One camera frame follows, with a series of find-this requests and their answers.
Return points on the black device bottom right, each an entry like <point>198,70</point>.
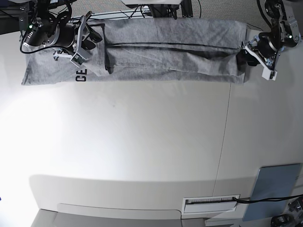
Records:
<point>281,220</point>

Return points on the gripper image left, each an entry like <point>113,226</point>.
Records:
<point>74,41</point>

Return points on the blue-grey tablet board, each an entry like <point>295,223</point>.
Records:
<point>271,182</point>

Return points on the white base mount top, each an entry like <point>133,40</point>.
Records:
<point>146,2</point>

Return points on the grey T-shirt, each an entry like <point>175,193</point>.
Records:
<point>151,49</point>

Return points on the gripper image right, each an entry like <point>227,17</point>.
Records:
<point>265,53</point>

